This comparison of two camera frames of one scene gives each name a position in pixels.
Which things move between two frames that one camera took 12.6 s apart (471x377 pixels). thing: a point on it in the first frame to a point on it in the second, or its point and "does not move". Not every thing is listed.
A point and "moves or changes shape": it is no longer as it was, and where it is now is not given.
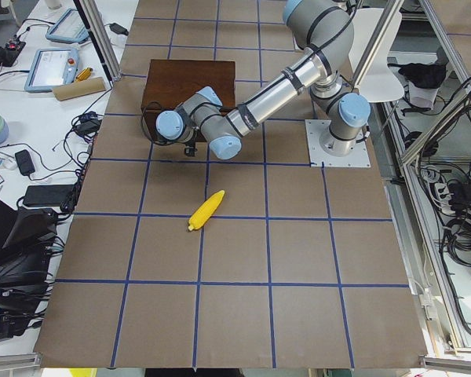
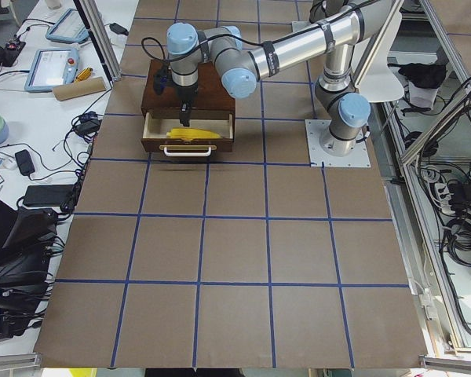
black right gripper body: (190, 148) to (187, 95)
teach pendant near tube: (52, 67) does not move
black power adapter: (118, 29) does not move
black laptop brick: (49, 195) does not move
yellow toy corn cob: (206, 210) moves or changes shape
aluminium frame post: (101, 40) does not move
